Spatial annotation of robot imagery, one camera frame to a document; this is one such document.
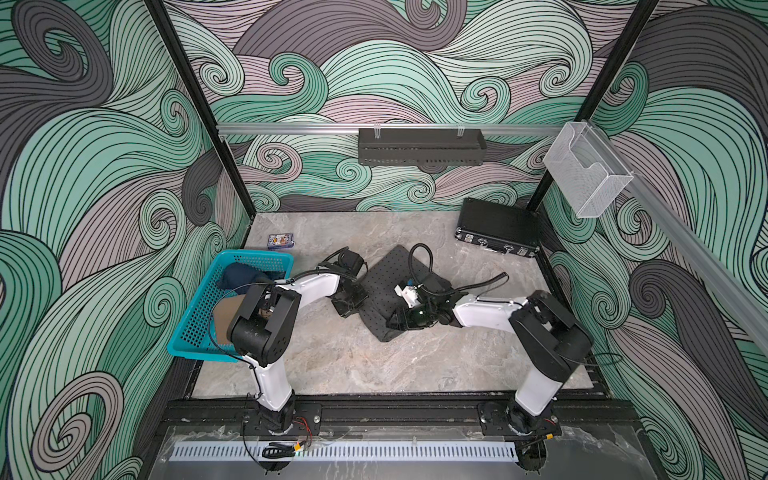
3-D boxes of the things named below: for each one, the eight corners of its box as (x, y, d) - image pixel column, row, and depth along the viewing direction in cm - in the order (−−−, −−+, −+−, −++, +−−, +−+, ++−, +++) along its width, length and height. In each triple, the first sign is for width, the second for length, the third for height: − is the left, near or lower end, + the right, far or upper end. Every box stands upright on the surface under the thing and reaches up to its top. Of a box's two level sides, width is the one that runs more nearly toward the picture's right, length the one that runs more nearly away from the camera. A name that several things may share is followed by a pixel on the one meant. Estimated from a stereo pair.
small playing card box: (267, 248, 112) (265, 244, 110) (270, 237, 116) (269, 233, 114) (293, 248, 112) (291, 244, 110) (295, 237, 116) (294, 233, 114)
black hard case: (453, 243, 113) (456, 233, 109) (463, 200, 129) (466, 190, 125) (535, 263, 107) (541, 254, 102) (534, 215, 123) (540, 205, 118)
